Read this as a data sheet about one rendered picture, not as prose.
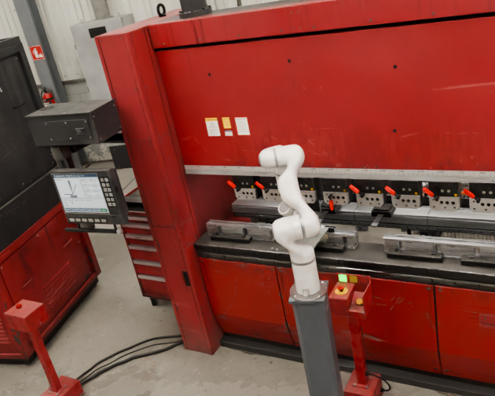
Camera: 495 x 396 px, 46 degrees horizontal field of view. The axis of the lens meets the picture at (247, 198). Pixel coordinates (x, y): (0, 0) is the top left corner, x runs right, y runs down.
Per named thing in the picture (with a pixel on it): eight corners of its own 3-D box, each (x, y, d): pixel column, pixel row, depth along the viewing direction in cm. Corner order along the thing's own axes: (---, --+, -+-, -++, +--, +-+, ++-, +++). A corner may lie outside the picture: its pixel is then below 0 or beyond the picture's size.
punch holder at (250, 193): (236, 199, 366) (231, 175, 359) (243, 193, 372) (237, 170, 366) (257, 200, 358) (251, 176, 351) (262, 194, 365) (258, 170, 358)
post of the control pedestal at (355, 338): (357, 384, 346) (346, 310, 325) (359, 378, 351) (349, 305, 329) (365, 386, 344) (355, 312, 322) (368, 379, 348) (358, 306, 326)
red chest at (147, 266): (145, 309, 487) (111, 203, 446) (178, 276, 525) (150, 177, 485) (193, 318, 462) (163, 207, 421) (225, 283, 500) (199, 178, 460)
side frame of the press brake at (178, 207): (185, 350, 427) (93, 37, 335) (240, 285, 492) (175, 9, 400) (213, 355, 415) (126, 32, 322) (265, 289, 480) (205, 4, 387)
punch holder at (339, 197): (324, 203, 335) (320, 178, 329) (329, 197, 342) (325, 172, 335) (349, 205, 328) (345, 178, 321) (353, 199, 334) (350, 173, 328)
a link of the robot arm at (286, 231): (317, 262, 277) (309, 219, 267) (279, 270, 277) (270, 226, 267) (313, 251, 288) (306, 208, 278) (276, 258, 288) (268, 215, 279)
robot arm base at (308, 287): (324, 302, 279) (320, 269, 271) (287, 302, 284) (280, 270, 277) (329, 279, 295) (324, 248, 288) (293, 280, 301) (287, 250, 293)
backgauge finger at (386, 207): (363, 228, 340) (362, 221, 338) (376, 208, 359) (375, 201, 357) (383, 229, 334) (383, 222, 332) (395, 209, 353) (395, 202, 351)
